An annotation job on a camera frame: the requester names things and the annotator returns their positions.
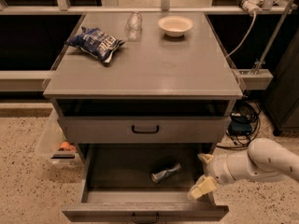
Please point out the orange object in bin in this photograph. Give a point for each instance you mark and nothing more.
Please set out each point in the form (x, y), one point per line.
(65, 146)

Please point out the white bowl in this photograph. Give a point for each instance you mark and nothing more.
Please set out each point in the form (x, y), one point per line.
(175, 26)

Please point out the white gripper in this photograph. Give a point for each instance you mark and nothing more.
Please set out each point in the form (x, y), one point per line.
(218, 169)

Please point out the white power strip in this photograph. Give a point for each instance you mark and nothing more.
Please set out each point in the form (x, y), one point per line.
(250, 6)

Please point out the clear plastic storage bin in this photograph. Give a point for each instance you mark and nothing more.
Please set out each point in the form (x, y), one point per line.
(49, 142)

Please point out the grey drawer cabinet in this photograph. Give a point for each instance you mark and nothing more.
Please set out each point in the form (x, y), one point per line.
(154, 76)

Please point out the blue box on floor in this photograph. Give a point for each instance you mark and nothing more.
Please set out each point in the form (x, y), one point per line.
(240, 126)

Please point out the closed grey upper drawer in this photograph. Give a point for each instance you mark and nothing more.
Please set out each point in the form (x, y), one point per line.
(129, 130)

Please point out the metal diagonal rod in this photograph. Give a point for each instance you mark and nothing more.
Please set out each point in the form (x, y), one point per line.
(267, 5)

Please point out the silver blue redbull can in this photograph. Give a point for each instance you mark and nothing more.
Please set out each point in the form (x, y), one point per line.
(165, 173)

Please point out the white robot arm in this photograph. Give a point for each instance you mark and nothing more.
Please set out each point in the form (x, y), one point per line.
(263, 161)

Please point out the dark cabinet at right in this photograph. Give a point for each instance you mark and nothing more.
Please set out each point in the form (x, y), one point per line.
(281, 101)

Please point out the open grey lower drawer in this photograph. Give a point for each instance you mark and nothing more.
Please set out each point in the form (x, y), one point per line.
(117, 187)

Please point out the clear plastic bottle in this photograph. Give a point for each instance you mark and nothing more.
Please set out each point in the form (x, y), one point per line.
(133, 27)

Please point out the blue chip bag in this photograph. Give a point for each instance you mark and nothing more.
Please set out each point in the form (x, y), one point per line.
(96, 43)

